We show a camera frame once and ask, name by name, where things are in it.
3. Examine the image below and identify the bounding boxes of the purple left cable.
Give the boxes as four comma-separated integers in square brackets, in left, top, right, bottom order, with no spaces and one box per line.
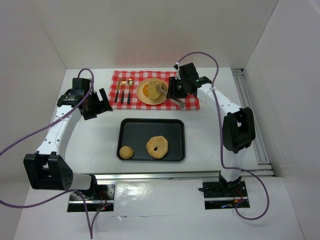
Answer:
[0,67,95,240]

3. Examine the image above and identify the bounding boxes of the speckled bread slice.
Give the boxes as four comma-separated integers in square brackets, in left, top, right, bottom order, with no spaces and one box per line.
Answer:
[147,80,162,100]

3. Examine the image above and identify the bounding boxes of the black baking tray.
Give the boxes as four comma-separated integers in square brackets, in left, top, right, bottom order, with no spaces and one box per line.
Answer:
[116,118,186,163]

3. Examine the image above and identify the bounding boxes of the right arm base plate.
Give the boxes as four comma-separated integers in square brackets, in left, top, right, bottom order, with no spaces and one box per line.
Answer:
[198,181,250,210]

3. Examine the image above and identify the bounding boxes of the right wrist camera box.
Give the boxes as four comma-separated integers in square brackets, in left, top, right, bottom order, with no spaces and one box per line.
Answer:
[175,62,199,81]

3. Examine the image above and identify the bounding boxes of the aluminium front rail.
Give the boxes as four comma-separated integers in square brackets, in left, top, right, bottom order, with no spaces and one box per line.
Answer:
[92,171,220,183]

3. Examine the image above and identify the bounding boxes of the pale bagel with hole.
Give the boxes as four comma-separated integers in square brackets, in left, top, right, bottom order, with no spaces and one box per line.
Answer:
[146,136,169,159]

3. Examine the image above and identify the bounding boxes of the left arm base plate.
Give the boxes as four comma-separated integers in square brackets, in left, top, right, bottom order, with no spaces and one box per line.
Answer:
[67,183,116,213]

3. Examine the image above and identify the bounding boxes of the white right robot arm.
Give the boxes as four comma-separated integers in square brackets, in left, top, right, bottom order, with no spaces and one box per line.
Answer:
[167,76,256,195]

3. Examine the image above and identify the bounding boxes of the metal tongs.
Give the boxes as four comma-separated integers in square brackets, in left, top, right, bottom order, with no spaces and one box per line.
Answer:
[155,83,186,109]

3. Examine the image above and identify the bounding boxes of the red white checkered cloth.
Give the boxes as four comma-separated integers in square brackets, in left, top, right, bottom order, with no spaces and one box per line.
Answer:
[109,70,201,111]

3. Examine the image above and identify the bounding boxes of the gold knife black handle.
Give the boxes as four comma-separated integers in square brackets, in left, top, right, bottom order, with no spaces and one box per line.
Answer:
[114,78,122,103]

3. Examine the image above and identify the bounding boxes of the gold fork black handle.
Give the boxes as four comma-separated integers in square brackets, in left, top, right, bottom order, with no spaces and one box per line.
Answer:
[120,78,127,104]

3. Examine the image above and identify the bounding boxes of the aluminium right side rail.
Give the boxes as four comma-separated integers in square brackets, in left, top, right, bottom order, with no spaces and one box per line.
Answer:
[231,68,275,177]

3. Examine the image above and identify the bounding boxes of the orange glazed donut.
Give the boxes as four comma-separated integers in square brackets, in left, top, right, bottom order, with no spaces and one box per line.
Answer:
[142,84,149,98]

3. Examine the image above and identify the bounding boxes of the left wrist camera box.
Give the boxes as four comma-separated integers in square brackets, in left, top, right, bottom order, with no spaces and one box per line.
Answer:
[71,77,91,96]

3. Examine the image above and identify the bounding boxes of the beige round plate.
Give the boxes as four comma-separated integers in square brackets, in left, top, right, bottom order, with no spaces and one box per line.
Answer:
[136,78,169,106]

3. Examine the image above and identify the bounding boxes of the aluminium rail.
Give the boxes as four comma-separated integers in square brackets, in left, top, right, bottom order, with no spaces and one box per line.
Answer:
[92,171,220,183]
[231,68,275,177]

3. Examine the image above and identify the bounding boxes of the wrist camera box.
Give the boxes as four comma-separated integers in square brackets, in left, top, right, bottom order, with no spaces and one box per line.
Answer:
[71,77,91,96]
[175,62,199,81]

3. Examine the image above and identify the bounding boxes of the gold spoon black handle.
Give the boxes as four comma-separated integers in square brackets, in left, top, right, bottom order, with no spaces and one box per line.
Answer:
[127,78,134,105]

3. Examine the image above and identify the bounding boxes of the round yellow muffin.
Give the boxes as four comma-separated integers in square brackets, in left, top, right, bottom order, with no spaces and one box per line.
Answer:
[119,145,134,159]

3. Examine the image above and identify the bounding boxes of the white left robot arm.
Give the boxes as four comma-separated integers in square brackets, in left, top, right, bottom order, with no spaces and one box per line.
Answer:
[23,88,112,197]

